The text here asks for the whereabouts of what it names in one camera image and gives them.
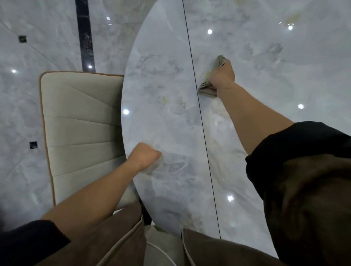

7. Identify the person's right hand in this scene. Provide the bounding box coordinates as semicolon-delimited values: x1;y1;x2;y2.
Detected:
208;59;236;90

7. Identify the person's left hand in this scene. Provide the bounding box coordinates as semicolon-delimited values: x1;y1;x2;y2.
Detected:
126;142;162;173

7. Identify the beige cleaning cloth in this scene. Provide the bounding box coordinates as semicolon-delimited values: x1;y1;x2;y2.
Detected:
198;55;227;98

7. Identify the person's left forearm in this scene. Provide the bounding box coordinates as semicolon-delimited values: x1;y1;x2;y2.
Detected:
41;160;141;242

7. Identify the person's right forearm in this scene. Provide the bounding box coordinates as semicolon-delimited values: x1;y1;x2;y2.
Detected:
216;82;294;156

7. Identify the beige upholstered chair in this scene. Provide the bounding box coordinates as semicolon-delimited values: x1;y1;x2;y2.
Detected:
39;71;144;206

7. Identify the black shirt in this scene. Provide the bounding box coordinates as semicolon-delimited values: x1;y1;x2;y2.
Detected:
0;121;351;266

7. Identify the brown apron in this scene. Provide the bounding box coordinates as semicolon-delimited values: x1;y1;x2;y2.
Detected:
35;153;351;266

